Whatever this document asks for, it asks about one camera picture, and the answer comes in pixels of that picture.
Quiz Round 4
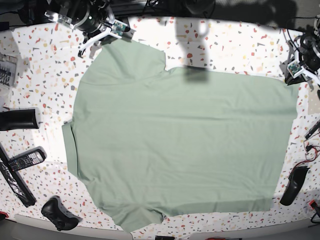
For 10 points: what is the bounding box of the black probe with cable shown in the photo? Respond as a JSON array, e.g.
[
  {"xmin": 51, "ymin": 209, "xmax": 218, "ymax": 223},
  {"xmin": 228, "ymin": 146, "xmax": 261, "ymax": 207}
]
[{"xmin": 305, "ymin": 121, "xmax": 320, "ymax": 140}]

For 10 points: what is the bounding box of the clear plastic parts box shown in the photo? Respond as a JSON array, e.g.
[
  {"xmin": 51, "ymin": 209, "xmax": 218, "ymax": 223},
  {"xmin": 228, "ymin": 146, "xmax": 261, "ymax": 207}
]
[{"xmin": 0, "ymin": 53, "xmax": 17, "ymax": 88}]

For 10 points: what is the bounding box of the light green T-shirt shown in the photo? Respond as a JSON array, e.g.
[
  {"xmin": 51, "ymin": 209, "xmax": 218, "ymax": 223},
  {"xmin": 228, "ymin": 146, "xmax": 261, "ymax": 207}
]
[{"xmin": 62, "ymin": 40, "xmax": 298, "ymax": 233}]

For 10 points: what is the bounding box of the red and black wire bundle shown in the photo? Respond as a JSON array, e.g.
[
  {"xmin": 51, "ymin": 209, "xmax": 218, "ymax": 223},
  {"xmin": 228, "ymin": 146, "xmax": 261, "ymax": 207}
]
[{"xmin": 292, "ymin": 139, "xmax": 320, "ymax": 176}]

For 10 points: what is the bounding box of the black TV remote control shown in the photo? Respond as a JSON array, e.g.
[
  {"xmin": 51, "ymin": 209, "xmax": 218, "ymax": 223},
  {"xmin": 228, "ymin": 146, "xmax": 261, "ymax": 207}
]
[{"xmin": 8, "ymin": 147, "xmax": 47, "ymax": 172}]

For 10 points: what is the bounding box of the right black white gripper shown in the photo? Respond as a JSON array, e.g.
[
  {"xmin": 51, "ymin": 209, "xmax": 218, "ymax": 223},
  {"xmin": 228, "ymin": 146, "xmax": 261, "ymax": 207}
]
[{"xmin": 44, "ymin": 0, "xmax": 127, "ymax": 57}]

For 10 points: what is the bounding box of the long black flat bar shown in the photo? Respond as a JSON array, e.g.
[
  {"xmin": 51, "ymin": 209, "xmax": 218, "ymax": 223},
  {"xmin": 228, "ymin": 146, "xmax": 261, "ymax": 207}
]
[{"xmin": 0, "ymin": 146, "xmax": 36, "ymax": 208}]

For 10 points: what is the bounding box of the beige perforated pad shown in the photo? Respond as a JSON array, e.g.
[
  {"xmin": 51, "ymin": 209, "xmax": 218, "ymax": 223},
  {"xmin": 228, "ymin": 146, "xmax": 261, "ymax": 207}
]
[{"xmin": 308, "ymin": 85, "xmax": 320, "ymax": 115}]

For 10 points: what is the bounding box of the black curved handheld device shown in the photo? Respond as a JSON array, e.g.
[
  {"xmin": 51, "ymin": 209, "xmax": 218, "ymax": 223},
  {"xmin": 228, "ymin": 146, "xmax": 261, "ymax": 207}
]
[{"xmin": 280, "ymin": 166, "xmax": 310, "ymax": 206}]

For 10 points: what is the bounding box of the black game controller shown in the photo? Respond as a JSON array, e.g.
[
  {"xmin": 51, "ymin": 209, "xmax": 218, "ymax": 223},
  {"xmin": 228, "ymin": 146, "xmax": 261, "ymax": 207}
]
[{"xmin": 41, "ymin": 196, "xmax": 80, "ymax": 232}]

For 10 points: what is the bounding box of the black cylindrical tube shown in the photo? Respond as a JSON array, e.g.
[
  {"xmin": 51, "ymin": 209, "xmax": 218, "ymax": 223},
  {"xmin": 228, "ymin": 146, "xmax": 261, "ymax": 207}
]
[{"xmin": 0, "ymin": 107, "xmax": 41, "ymax": 131}]

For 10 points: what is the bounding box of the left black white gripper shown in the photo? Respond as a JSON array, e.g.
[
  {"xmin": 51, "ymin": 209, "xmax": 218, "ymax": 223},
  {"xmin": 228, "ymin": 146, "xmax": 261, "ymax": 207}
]
[{"xmin": 286, "ymin": 31, "xmax": 320, "ymax": 83}]

